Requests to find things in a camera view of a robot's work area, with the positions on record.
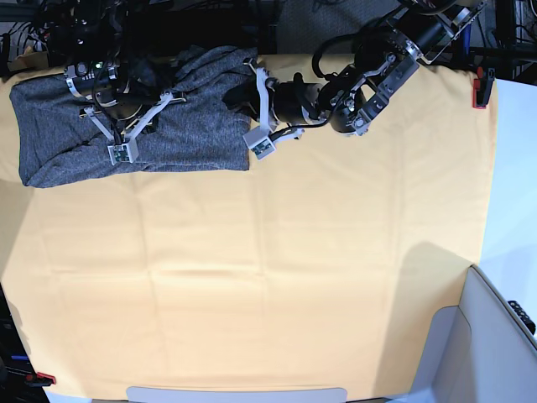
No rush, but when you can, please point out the white plastic bin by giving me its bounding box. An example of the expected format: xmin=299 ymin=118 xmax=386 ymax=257
xmin=407 ymin=265 xmax=536 ymax=402

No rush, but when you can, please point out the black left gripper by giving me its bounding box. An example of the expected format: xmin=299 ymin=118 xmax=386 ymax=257
xmin=222 ymin=77 xmax=330 ymax=130

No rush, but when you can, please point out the grey tray edge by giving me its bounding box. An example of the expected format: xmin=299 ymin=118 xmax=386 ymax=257
xmin=126 ymin=386 xmax=347 ymax=403

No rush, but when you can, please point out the red black clamp right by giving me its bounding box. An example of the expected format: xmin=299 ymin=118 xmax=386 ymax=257
xmin=472 ymin=67 xmax=496 ymax=109

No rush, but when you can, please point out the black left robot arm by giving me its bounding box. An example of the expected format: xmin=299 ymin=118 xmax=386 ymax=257
xmin=223 ymin=1 xmax=484 ymax=141

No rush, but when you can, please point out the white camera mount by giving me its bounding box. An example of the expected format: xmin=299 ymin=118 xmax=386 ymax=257
xmin=242 ymin=58 xmax=305 ymax=161
xmin=79 ymin=92 xmax=186 ymax=165

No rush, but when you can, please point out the yellow table cloth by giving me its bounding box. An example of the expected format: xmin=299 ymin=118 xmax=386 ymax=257
xmin=1 ymin=67 xmax=498 ymax=400

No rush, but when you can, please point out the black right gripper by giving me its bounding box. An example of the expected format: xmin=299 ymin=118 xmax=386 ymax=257
xmin=91 ymin=73 xmax=176 ymax=134

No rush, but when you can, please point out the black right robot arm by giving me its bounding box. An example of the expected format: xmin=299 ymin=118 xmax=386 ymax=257
xmin=44 ymin=1 xmax=175 ymax=143

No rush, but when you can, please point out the red black clamp left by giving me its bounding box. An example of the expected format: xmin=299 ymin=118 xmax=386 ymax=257
xmin=24 ymin=372 xmax=56 ymax=388

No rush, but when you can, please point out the red black clamp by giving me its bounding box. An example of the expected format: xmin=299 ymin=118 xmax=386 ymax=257
xmin=472 ymin=67 xmax=496 ymax=109
xmin=24 ymin=372 xmax=56 ymax=388

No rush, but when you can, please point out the black remote control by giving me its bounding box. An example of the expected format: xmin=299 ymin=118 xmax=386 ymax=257
xmin=508 ymin=301 xmax=536 ymax=336

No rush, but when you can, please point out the grey long-sleeve shirt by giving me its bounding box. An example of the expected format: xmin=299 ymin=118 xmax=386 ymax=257
xmin=9 ymin=46 xmax=258 ymax=188

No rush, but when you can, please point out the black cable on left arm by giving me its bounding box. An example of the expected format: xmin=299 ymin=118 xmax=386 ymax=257
xmin=312 ymin=33 xmax=366 ymax=83

